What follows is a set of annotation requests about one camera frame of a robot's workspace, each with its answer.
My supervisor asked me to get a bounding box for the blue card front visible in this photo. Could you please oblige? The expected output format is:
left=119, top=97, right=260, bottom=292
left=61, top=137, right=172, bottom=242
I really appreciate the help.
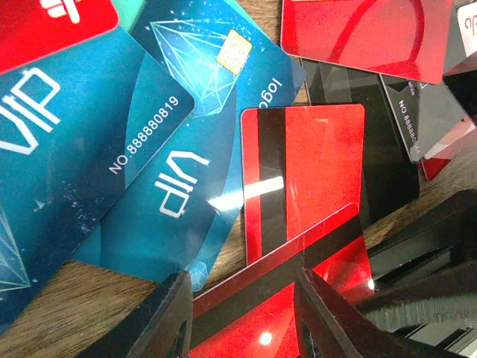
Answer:
left=1, top=28, right=195, bottom=331

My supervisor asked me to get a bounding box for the blue VIP card lower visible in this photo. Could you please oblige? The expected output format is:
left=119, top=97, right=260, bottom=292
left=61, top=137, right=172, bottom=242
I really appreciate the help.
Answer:
left=72, top=1, right=305, bottom=291

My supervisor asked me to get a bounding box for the red gold VIP card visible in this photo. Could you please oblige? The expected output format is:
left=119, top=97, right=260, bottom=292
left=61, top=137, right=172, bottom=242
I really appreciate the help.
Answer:
left=1, top=0, right=119, bottom=73

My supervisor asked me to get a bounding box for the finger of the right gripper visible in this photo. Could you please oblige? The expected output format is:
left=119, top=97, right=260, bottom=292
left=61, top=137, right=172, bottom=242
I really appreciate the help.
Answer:
left=357, top=189, right=476, bottom=357

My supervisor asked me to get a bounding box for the red stripe card pile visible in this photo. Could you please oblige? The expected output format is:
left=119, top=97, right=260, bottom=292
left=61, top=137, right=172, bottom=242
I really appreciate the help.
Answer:
left=241, top=104, right=365, bottom=264

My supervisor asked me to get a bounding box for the black VIP card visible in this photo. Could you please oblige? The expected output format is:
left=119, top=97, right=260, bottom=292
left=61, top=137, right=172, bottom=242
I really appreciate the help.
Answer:
left=380, top=75, right=476, bottom=163

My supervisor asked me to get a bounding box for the white red circle card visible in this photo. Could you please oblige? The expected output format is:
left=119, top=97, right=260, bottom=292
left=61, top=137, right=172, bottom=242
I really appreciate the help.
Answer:
left=281, top=0, right=452, bottom=84

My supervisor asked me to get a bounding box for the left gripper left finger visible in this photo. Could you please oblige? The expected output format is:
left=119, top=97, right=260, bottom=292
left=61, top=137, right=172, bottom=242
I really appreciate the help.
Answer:
left=78, top=271, right=193, bottom=357

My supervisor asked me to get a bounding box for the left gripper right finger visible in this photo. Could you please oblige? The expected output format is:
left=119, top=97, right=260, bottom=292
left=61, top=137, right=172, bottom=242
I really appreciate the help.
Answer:
left=294, top=268, right=420, bottom=357

